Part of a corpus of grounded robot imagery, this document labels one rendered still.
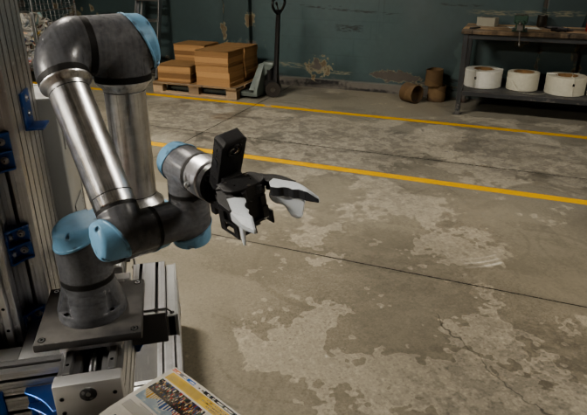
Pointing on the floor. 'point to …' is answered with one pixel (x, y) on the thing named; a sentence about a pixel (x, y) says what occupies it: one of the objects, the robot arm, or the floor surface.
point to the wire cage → (33, 28)
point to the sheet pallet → (209, 68)
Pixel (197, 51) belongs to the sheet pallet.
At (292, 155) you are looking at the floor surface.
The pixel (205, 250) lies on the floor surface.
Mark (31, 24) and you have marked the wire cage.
